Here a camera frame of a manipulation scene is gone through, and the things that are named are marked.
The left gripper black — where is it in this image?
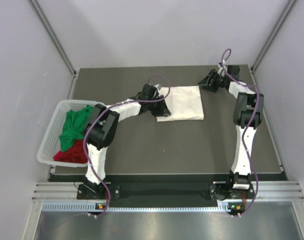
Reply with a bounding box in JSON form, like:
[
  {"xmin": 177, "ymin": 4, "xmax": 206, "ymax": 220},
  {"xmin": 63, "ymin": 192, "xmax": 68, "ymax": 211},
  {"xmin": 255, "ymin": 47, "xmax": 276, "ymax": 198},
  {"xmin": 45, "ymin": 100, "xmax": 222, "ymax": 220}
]
[{"xmin": 147, "ymin": 94, "xmax": 170, "ymax": 117}]

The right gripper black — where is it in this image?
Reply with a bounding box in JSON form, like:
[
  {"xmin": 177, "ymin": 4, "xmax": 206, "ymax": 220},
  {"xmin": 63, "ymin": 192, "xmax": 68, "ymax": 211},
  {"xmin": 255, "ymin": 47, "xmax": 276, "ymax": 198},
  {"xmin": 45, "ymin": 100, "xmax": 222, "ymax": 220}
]
[{"xmin": 197, "ymin": 69, "xmax": 228, "ymax": 93}]

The white t shirt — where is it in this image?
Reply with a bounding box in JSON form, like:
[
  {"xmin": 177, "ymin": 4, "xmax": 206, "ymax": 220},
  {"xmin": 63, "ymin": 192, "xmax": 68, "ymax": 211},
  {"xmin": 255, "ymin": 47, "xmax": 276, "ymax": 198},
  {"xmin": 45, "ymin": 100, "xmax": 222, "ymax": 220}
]
[{"xmin": 156, "ymin": 85, "xmax": 204, "ymax": 122}]

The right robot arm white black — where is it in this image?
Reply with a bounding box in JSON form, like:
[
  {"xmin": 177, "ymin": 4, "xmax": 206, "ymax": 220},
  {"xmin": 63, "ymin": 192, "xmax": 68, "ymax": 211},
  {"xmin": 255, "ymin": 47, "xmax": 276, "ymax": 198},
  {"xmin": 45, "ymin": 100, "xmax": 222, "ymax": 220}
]
[{"xmin": 198, "ymin": 63, "xmax": 264, "ymax": 198}]

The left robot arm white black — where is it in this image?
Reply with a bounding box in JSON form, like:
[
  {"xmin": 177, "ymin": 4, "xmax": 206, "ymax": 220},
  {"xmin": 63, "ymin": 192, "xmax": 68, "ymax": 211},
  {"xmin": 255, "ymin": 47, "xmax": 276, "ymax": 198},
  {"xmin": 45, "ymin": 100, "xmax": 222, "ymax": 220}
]
[{"xmin": 79, "ymin": 83, "xmax": 171, "ymax": 199}]

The green t shirt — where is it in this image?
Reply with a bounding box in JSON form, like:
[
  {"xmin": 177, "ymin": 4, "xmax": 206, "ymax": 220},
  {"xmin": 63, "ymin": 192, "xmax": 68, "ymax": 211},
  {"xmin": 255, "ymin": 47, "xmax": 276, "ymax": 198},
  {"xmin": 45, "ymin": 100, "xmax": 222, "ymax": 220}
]
[{"xmin": 59, "ymin": 105, "xmax": 93, "ymax": 152}]

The red t shirt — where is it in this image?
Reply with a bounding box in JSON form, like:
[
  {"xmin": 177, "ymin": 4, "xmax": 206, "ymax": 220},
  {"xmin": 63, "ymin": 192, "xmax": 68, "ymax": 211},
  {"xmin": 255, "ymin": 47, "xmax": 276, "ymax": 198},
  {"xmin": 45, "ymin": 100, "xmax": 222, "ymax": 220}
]
[{"xmin": 53, "ymin": 139, "xmax": 88, "ymax": 164}]

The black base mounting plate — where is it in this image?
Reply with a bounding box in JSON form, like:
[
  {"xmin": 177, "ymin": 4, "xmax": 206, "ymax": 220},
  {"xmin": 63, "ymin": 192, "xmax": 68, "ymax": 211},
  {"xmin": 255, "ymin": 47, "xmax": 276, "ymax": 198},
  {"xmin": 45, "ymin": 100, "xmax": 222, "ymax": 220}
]
[{"xmin": 48, "ymin": 164, "xmax": 255, "ymax": 208}]

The white plastic laundry basket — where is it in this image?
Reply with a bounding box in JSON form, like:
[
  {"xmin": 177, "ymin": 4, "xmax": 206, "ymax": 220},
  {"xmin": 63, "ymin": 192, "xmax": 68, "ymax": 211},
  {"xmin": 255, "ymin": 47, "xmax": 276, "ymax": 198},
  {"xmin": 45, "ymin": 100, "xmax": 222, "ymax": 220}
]
[{"xmin": 37, "ymin": 99, "xmax": 98, "ymax": 168}]

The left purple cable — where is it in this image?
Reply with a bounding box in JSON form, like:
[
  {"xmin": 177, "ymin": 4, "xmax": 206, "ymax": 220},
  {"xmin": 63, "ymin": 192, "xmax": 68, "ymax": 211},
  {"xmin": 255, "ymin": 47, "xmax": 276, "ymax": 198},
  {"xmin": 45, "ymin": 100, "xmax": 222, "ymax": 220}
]
[{"xmin": 82, "ymin": 74, "xmax": 172, "ymax": 216}]

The purple cable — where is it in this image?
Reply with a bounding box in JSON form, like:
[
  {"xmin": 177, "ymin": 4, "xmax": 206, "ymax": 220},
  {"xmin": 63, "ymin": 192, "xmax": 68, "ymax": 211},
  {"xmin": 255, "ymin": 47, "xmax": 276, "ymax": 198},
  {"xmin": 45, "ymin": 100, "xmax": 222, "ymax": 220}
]
[
  {"xmin": 82, "ymin": 74, "xmax": 172, "ymax": 216},
  {"xmin": 221, "ymin": 48, "xmax": 264, "ymax": 216}
]

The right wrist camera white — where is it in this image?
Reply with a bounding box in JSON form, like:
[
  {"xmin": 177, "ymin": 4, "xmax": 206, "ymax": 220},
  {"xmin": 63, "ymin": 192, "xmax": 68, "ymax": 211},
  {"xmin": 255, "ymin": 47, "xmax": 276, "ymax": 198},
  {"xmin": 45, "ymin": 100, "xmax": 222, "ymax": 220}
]
[{"xmin": 217, "ymin": 59, "xmax": 227, "ymax": 77}]

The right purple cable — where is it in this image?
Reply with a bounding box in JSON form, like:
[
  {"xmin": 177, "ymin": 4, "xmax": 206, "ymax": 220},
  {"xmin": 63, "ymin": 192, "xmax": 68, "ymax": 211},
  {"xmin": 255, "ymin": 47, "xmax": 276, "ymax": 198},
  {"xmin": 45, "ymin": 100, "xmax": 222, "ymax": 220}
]
[{"xmin": 221, "ymin": 48, "xmax": 264, "ymax": 216}]

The grey slotted cable duct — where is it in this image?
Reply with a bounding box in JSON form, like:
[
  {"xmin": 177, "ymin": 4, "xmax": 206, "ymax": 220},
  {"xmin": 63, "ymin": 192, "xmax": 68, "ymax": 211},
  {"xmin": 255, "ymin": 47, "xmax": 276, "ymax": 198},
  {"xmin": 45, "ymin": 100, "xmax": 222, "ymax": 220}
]
[{"xmin": 42, "ymin": 202, "xmax": 242, "ymax": 213}]

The right aluminium frame post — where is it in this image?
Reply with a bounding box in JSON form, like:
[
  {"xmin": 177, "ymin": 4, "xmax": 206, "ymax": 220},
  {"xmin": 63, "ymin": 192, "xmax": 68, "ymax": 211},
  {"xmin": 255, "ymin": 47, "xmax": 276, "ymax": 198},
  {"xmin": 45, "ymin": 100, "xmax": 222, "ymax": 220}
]
[{"xmin": 249, "ymin": 0, "xmax": 298, "ymax": 73}]

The aluminium frame post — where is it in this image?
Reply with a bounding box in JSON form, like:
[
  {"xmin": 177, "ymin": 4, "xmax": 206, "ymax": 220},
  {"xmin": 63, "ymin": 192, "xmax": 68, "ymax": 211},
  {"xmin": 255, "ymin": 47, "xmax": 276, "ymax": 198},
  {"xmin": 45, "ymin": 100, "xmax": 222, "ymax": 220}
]
[
  {"xmin": 249, "ymin": 0, "xmax": 298, "ymax": 73},
  {"xmin": 28, "ymin": 0, "xmax": 77, "ymax": 76}
]

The left aluminium frame post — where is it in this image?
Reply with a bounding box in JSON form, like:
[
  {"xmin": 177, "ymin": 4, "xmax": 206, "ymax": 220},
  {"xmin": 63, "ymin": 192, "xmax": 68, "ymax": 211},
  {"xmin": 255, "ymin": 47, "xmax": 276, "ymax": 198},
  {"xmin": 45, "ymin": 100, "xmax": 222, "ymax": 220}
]
[{"xmin": 28, "ymin": 0, "xmax": 77, "ymax": 76}]

